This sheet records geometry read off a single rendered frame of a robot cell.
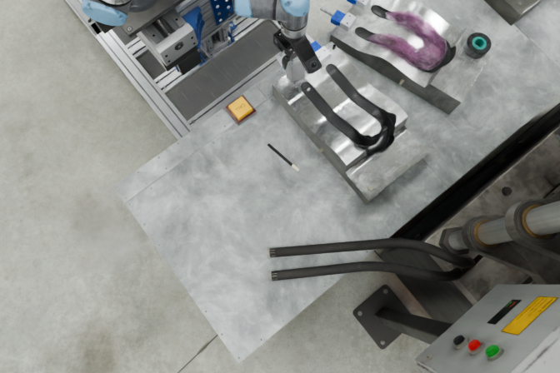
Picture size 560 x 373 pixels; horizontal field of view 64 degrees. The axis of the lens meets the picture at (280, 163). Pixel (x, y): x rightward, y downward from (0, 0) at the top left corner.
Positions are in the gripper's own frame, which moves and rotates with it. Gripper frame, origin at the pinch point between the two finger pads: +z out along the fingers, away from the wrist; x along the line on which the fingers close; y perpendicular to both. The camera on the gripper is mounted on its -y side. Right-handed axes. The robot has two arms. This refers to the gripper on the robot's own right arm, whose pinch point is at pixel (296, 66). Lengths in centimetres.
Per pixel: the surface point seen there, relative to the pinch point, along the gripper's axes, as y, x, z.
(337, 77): -9.5, -10.9, 6.3
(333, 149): -28.9, 8.2, 1.4
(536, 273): -91, -9, -9
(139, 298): -13, 104, 95
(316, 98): -11.0, -0.2, 6.4
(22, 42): 144, 79, 95
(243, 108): 2.8, 20.2, 10.8
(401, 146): -40.8, -12.0, 8.4
